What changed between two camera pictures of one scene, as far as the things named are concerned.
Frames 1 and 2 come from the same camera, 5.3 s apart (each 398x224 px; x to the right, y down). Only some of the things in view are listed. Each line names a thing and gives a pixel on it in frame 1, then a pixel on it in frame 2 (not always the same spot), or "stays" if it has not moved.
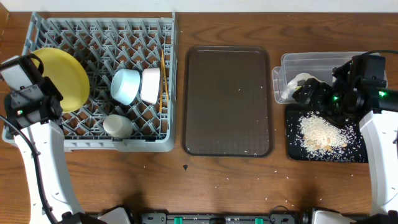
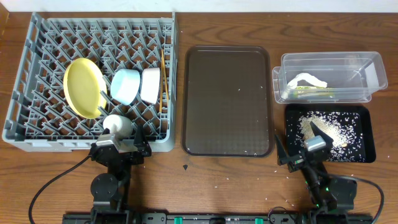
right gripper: [320, 91] → [293, 165]
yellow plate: [66, 76] → [84, 88]
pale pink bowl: [150, 84] stays
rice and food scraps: [320, 139] stays
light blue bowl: [124, 84] stays
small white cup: [118, 127] stays
